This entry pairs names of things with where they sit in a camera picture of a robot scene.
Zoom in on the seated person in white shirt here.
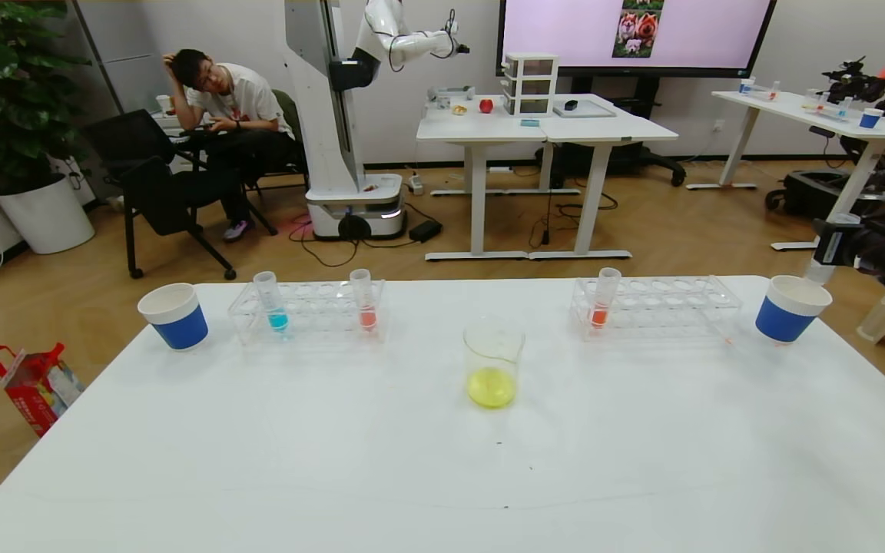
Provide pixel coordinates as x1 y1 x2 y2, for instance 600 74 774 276
163 49 297 243

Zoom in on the green leafy plant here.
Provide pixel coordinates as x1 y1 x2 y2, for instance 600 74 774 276
0 0 94 194

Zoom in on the paper cup with blue sleeve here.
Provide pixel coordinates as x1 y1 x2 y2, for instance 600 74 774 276
138 283 210 351
754 275 833 343

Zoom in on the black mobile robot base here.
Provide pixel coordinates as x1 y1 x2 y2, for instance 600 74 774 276
765 171 885 224

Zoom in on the clear acrylic test tube rack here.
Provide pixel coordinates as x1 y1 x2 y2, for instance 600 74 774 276
228 279 388 346
570 275 742 340

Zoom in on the long white standing desk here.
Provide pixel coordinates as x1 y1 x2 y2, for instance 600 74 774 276
686 91 885 252

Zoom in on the red shopping bag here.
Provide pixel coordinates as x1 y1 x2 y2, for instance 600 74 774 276
0 343 86 438

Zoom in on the clear glass beaker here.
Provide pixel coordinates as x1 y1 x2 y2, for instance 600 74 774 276
463 316 525 409

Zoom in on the test tube with blue liquid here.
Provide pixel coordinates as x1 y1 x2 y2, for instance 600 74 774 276
253 271 290 333

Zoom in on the black office chair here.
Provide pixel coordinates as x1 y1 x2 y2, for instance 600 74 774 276
86 110 238 280

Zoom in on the grey tray on desk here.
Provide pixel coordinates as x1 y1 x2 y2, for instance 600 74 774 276
552 101 616 121

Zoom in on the test tube with red liquid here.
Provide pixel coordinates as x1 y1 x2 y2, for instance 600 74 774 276
350 269 378 332
589 267 621 329

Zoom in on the large wall display screen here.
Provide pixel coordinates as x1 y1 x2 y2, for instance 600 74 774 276
496 0 777 79

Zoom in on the white plant pot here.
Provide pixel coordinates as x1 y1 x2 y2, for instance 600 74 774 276
0 174 96 255

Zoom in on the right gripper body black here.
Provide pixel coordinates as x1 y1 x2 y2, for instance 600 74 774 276
812 222 885 273

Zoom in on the white mini drawer cabinet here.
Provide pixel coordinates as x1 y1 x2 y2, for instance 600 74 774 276
502 54 559 118

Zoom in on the white humanoid robot on column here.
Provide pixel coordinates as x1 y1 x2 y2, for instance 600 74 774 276
285 0 470 242

